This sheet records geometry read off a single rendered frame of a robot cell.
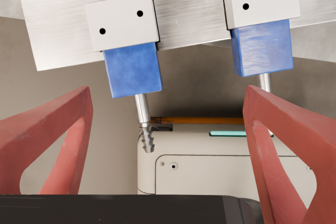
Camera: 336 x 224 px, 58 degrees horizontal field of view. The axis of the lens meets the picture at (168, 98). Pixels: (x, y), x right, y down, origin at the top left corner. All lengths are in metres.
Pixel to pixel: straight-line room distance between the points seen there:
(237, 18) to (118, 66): 0.10
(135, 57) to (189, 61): 0.88
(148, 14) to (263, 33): 0.09
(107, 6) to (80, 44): 0.05
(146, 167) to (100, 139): 0.34
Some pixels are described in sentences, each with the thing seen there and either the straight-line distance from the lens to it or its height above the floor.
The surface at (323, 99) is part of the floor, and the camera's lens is 1.27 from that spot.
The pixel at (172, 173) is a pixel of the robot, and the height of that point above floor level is 0.28.
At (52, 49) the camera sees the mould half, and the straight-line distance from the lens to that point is 0.28.
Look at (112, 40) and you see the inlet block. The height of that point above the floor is 0.88.
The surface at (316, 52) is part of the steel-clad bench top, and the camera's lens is 0.35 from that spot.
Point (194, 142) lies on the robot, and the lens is 0.89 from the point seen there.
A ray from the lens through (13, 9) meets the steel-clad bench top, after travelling 0.35.
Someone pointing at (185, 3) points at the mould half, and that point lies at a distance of 0.26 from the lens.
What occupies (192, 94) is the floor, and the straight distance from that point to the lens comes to 1.13.
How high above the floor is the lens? 1.11
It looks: 80 degrees down
